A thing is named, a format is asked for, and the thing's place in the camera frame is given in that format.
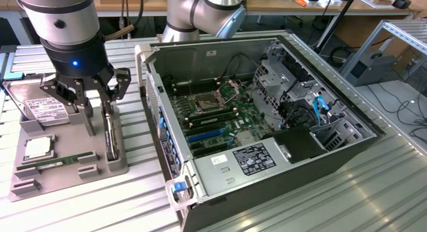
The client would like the silver CPU chip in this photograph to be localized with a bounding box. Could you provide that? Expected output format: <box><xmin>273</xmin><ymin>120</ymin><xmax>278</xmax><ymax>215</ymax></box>
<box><xmin>25</xmin><ymin>136</ymin><xmax>55</xmax><ymax>159</ymax></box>

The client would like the thick robot cable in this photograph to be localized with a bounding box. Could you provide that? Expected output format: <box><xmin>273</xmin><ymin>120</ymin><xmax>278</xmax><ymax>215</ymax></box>
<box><xmin>103</xmin><ymin>0</ymin><xmax>146</xmax><ymax>41</ymax></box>

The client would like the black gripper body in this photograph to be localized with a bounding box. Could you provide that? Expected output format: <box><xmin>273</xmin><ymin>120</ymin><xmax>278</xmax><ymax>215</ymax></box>
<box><xmin>42</xmin><ymin>33</ymin><xmax>115</xmax><ymax>80</ymax></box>

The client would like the open black PC case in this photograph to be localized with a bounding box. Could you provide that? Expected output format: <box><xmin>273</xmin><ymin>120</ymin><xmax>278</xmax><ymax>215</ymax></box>
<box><xmin>135</xmin><ymin>33</ymin><xmax>389</xmax><ymax>232</ymax></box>

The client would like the blue expansion slot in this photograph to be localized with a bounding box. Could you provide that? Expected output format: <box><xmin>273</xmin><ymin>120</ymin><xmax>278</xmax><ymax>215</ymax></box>
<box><xmin>186</xmin><ymin>128</ymin><xmax>226</xmax><ymax>143</ymax></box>

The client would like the black power wire bundle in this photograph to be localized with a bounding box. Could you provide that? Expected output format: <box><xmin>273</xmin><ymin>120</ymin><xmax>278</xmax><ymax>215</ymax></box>
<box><xmin>278</xmin><ymin>100</ymin><xmax>317</xmax><ymax>129</ymax></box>

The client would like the black plastic shroud box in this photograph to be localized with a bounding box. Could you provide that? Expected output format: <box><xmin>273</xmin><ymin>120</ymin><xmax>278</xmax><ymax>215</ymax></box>
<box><xmin>262</xmin><ymin>126</ymin><xmax>330</xmax><ymax>165</ymax></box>

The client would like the silver power supply unit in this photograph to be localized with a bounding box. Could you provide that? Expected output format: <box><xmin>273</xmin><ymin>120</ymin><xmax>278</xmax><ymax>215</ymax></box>
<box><xmin>193</xmin><ymin>138</ymin><xmax>296</xmax><ymax>198</ymax></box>

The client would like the blue disk caddy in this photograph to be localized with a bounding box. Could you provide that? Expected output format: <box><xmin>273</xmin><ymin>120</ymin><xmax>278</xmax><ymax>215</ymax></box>
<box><xmin>0</xmin><ymin>71</ymin><xmax>49</xmax><ymax>118</ymax></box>

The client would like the metal socket cover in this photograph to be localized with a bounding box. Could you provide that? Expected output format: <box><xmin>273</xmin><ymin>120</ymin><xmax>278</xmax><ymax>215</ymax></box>
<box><xmin>215</xmin><ymin>79</ymin><xmax>242</xmax><ymax>104</ymax></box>

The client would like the blue SATA wire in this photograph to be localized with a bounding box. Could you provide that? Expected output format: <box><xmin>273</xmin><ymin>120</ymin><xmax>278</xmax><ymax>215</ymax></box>
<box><xmin>313</xmin><ymin>95</ymin><xmax>332</xmax><ymax>128</ymax></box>

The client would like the black tripod pole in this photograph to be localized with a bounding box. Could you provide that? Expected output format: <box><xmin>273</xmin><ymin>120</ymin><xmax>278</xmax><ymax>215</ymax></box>
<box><xmin>316</xmin><ymin>0</ymin><xmax>362</xmax><ymax>49</ymax></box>

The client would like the grey box device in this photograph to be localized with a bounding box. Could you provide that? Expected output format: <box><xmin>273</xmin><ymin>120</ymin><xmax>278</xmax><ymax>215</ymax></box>
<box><xmin>345</xmin><ymin>53</ymin><xmax>401</xmax><ymax>87</ymax></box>

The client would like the grey plastic parts rack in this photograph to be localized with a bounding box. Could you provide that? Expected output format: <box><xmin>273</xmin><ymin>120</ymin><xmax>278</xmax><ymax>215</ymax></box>
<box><xmin>7</xmin><ymin>86</ymin><xmax>131</xmax><ymax>202</ymax></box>

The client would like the long wooden desk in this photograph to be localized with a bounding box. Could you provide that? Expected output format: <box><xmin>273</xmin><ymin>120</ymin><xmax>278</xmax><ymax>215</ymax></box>
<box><xmin>0</xmin><ymin>0</ymin><xmax>424</xmax><ymax>18</ymax></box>

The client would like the blue case latch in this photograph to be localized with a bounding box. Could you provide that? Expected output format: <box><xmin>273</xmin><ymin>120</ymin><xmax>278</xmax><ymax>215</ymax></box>
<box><xmin>170</xmin><ymin>181</ymin><xmax>187</xmax><ymax>193</ymax></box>

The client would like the grey aluminium profile post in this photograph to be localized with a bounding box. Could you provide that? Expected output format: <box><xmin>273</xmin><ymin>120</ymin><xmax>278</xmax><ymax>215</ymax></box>
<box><xmin>0</xmin><ymin>45</ymin><xmax>18</xmax><ymax>80</ymax></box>

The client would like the white device box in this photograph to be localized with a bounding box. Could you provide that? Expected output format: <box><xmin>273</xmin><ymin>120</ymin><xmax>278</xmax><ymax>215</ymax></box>
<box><xmin>309</xmin><ymin>0</ymin><xmax>344</xmax><ymax>7</ymax></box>

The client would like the silver disk bay bracket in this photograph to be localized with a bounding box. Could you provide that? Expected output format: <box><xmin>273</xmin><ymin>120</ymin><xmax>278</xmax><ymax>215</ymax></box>
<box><xmin>310</xmin><ymin>116</ymin><xmax>378</xmax><ymax>152</ymax></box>

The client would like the green motherboard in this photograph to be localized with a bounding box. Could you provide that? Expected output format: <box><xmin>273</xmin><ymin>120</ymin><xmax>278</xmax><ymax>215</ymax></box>
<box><xmin>169</xmin><ymin>79</ymin><xmax>269</xmax><ymax>159</ymax></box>

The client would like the aluminium profile frame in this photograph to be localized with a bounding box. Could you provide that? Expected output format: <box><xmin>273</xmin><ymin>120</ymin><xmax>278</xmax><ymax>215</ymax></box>
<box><xmin>338</xmin><ymin>18</ymin><xmax>427</xmax><ymax>87</ymax></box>

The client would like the black expansion slot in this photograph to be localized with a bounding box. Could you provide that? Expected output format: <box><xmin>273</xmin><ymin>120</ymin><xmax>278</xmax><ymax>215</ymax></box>
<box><xmin>191</xmin><ymin>141</ymin><xmax>233</xmax><ymax>159</ymax></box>

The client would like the hanging cable with plug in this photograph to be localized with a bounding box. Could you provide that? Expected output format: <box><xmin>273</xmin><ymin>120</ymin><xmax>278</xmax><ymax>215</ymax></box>
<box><xmin>119</xmin><ymin>0</ymin><xmax>133</xmax><ymax>40</ymax></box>

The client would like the black RAM stick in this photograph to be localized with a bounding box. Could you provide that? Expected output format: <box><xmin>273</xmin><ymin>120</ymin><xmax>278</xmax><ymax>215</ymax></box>
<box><xmin>189</xmin><ymin>111</ymin><xmax>237</xmax><ymax>127</ymax></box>

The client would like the thin black looped wire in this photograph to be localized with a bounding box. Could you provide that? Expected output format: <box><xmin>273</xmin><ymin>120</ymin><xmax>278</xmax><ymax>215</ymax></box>
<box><xmin>225</xmin><ymin>53</ymin><xmax>260</xmax><ymax>79</ymax></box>

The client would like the graphics card with black shroud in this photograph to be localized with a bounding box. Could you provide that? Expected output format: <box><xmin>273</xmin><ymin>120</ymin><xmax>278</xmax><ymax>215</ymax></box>
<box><xmin>99</xmin><ymin>90</ymin><xmax>121</xmax><ymax>160</ymax></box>

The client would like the perforated metal drive cage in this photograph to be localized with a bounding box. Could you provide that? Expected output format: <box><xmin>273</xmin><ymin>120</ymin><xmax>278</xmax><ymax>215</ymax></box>
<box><xmin>252</xmin><ymin>39</ymin><xmax>336</xmax><ymax>113</ymax></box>

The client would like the CPU socket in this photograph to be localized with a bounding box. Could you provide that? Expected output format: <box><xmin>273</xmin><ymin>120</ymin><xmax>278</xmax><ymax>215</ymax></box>
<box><xmin>191</xmin><ymin>91</ymin><xmax>223</xmax><ymax>114</ymax></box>

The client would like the green RAM stick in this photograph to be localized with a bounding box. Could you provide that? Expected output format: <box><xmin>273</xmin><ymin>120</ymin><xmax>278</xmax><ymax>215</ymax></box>
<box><xmin>17</xmin><ymin>151</ymin><xmax>94</xmax><ymax>171</ymax></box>

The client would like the silver chipset heat sink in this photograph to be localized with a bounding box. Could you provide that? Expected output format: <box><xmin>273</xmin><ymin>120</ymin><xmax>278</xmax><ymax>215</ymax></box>
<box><xmin>236</xmin><ymin>131</ymin><xmax>256</xmax><ymax>145</ymax></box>

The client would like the silver hard disk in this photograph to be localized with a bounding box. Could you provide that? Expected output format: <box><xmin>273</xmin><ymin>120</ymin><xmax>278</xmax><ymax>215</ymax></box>
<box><xmin>2</xmin><ymin>79</ymin><xmax>81</xmax><ymax>128</ymax></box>

